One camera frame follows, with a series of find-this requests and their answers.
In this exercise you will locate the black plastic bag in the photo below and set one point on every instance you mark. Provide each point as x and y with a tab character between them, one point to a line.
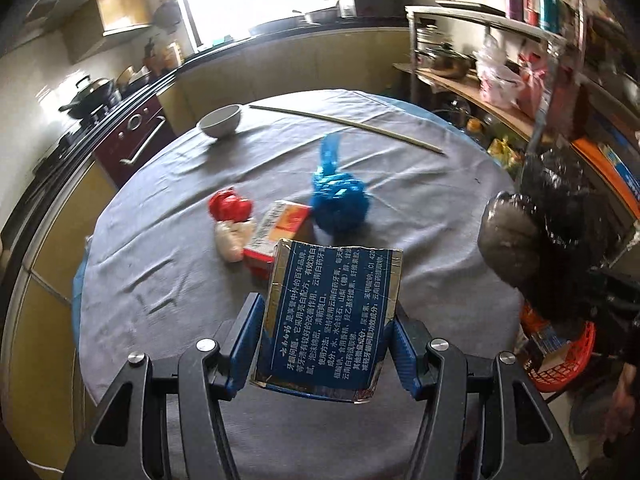
560	200

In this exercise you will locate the dark red oven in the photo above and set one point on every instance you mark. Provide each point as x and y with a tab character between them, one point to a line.
135	140

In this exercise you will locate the yellow wall cabinet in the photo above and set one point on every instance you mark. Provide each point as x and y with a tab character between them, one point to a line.
120	10

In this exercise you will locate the yellow plastic bag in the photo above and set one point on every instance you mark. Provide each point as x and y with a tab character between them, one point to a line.
505	152

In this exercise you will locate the red plastic basket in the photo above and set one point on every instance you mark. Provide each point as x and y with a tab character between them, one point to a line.
582	355

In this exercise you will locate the translucent white plastic bag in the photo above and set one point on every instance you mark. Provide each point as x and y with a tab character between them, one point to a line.
495	75

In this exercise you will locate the orange board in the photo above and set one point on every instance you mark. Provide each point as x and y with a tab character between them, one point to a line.
605	170

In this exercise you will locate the white plastic bag ball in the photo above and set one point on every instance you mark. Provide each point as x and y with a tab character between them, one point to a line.
232	242

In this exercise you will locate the blue under cloth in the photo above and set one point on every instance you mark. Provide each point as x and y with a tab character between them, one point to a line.
440	115

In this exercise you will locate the teal thermos bottle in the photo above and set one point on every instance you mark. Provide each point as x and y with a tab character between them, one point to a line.
548	0

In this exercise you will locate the blue printed cardboard box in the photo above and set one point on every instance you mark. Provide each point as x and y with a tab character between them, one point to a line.
330	320

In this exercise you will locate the steel pot with lid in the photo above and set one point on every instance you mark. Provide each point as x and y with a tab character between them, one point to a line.
447	60

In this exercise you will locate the orange and white box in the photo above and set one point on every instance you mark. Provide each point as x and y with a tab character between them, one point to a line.
280	225

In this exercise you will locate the black wok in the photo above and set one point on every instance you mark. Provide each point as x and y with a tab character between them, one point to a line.
95	94

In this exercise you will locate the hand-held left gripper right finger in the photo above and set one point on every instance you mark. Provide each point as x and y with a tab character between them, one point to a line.
407	355

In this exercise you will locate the long thin stick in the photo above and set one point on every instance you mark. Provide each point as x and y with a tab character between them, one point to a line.
345	120

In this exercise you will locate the black microwave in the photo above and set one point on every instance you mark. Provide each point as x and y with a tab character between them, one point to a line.
372	1

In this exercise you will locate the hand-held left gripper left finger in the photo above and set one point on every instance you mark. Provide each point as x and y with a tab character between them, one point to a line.
245	340

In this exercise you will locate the round table with grey cloth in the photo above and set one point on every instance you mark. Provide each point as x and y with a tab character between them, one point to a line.
200	170

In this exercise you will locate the person's right forearm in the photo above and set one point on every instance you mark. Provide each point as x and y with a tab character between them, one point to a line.
625	400

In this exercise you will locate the red plastic bag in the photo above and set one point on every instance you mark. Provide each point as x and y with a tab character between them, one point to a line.
229	205

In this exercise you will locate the red bag on shelf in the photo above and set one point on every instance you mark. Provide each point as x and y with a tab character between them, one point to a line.
532	82

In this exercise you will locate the range hood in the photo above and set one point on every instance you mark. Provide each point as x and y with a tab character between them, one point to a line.
55	2

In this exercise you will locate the white bowl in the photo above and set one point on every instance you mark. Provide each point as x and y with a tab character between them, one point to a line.
219	120

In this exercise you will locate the metal shelf rack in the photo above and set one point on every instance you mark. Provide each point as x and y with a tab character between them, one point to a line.
500	22

